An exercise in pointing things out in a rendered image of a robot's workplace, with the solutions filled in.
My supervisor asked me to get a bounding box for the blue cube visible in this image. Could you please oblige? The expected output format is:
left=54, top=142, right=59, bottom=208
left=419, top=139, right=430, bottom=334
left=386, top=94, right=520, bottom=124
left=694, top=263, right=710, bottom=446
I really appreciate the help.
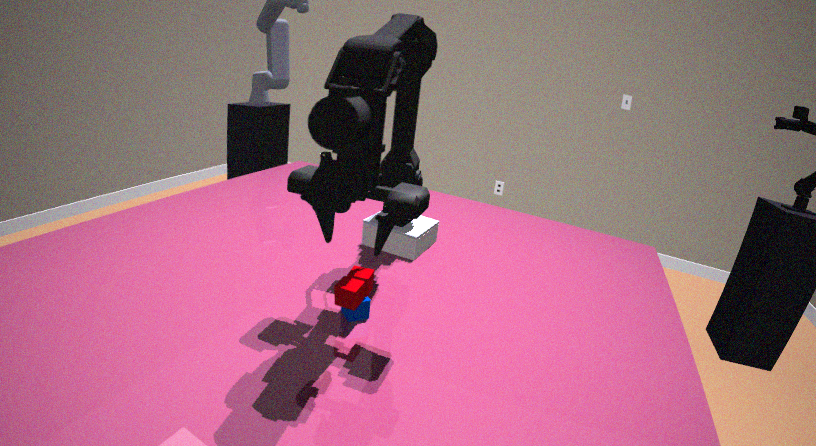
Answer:
left=340, top=296, right=371, bottom=322

